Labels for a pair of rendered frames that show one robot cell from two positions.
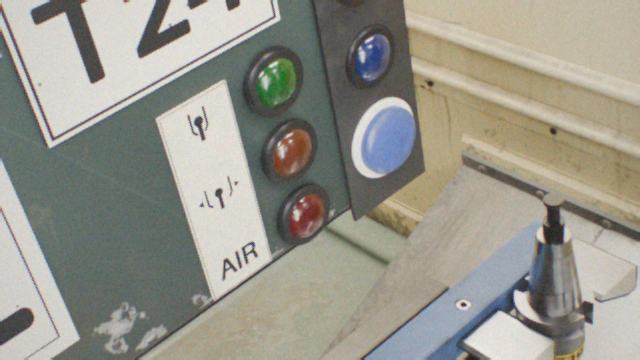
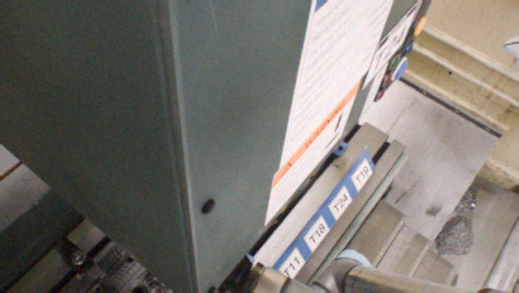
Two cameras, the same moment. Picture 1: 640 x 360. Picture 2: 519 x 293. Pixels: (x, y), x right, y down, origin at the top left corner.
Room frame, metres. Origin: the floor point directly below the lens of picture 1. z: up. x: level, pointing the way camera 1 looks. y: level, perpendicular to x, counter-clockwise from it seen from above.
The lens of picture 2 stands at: (-0.03, 0.33, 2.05)
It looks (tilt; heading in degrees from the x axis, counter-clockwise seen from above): 55 degrees down; 337
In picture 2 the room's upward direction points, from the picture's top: 7 degrees clockwise
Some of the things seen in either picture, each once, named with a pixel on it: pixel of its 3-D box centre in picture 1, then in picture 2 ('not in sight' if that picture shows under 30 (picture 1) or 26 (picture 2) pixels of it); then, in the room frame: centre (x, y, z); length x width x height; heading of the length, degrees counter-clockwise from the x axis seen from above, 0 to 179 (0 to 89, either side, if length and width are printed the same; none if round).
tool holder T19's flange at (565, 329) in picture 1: (553, 307); not in sight; (0.57, -0.17, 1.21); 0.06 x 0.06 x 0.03
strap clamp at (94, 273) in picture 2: not in sight; (80, 261); (0.45, 0.52, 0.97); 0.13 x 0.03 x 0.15; 35
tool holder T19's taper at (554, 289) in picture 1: (553, 266); not in sight; (0.57, -0.17, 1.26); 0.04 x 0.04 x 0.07
